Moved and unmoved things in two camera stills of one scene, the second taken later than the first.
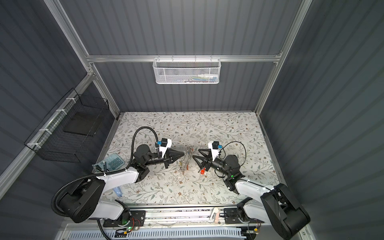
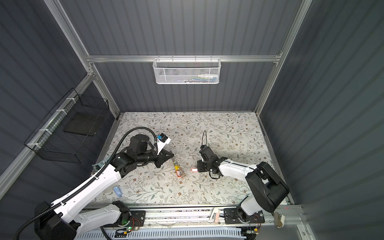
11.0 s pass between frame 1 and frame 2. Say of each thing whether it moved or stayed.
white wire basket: stayed
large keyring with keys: moved
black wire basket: stayed
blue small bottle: stayed
